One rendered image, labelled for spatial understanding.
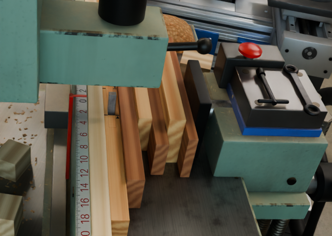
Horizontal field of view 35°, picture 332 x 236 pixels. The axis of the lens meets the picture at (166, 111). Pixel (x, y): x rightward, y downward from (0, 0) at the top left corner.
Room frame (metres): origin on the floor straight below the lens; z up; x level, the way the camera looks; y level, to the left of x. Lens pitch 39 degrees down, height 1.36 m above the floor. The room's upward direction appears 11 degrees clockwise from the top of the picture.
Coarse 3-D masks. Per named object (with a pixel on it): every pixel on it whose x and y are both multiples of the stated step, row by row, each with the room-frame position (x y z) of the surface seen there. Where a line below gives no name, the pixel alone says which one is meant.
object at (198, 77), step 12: (192, 60) 0.57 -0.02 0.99; (192, 72) 0.55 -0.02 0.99; (192, 84) 0.53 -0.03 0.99; (204, 84) 0.53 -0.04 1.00; (192, 96) 0.52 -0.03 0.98; (204, 96) 0.50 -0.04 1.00; (192, 108) 0.51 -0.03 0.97; (204, 108) 0.49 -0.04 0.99; (204, 120) 0.49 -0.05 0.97; (204, 132) 0.49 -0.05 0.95
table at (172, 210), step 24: (72, 120) 0.56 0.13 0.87; (72, 144) 0.50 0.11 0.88; (72, 168) 0.46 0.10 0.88; (144, 168) 0.46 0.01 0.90; (168, 168) 0.47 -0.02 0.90; (192, 168) 0.48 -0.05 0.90; (72, 192) 0.42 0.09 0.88; (144, 192) 0.42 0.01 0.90; (168, 192) 0.43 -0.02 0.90; (192, 192) 0.44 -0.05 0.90; (216, 192) 0.45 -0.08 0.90; (240, 192) 0.45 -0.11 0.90; (264, 192) 0.49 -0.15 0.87; (288, 192) 0.50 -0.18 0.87; (72, 216) 0.38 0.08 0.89; (144, 216) 0.39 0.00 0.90; (168, 216) 0.40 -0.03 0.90; (192, 216) 0.40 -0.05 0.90; (216, 216) 0.41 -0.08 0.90; (240, 216) 0.42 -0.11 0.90; (264, 216) 0.47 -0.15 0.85; (288, 216) 0.48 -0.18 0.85
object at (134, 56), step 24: (48, 0) 0.52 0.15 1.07; (72, 0) 0.53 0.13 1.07; (48, 24) 0.47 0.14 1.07; (72, 24) 0.48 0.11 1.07; (96, 24) 0.49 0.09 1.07; (144, 24) 0.51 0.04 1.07; (48, 48) 0.46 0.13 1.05; (72, 48) 0.47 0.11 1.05; (96, 48) 0.47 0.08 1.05; (120, 48) 0.48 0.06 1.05; (144, 48) 0.49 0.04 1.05; (48, 72) 0.46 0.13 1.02; (72, 72) 0.47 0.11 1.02; (96, 72) 0.47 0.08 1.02; (120, 72) 0.48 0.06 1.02; (144, 72) 0.49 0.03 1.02
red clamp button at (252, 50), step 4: (240, 44) 0.59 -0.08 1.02; (244, 44) 0.59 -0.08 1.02; (248, 44) 0.59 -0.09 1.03; (252, 44) 0.59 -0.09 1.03; (256, 44) 0.59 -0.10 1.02; (240, 48) 0.58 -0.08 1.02; (244, 48) 0.58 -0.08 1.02; (248, 48) 0.58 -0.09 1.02; (252, 48) 0.58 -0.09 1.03; (256, 48) 0.58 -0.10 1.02; (260, 48) 0.59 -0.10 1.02; (240, 52) 0.58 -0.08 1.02; (244, 52) 0.57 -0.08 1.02; (248, 52) 0.57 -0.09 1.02; (252, 52) 0.57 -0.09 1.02; (256, 52) 0.57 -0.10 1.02; (260, 52) 0.58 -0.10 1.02; (248, 56) 0.57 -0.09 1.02; (252, 56) 0.57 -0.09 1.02; (256, 56) 0.57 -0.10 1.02
